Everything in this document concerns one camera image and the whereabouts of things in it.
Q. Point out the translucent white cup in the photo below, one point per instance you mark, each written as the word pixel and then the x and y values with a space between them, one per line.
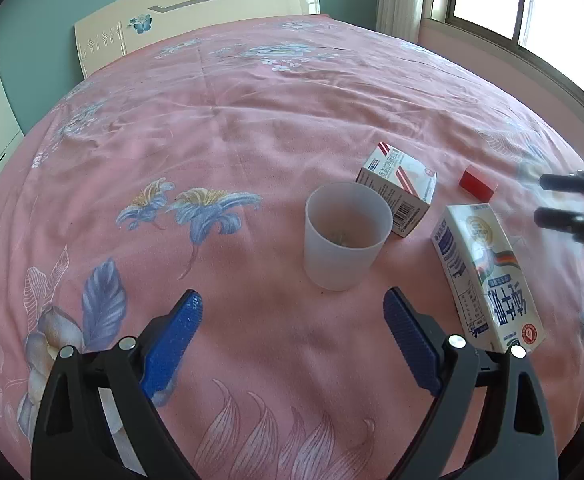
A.
pixel 342 260

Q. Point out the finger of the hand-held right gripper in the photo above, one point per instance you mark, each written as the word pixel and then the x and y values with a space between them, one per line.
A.
pixel 562 182
pixel 557 220

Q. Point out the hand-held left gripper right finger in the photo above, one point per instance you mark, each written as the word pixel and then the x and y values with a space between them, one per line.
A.
pixel 412 345

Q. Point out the red block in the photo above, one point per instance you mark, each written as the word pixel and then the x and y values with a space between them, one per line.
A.
pixel 477 182

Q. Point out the white medicine box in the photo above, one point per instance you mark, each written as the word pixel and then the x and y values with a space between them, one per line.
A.
pixel 397 175

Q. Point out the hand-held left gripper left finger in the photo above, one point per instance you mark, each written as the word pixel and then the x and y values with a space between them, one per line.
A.
pixel 172 350

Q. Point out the pink floral blanket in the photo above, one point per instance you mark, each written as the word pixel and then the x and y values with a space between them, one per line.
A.
pixel 222 135

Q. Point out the white milk carton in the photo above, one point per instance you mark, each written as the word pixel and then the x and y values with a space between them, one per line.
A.
pixel 492 290

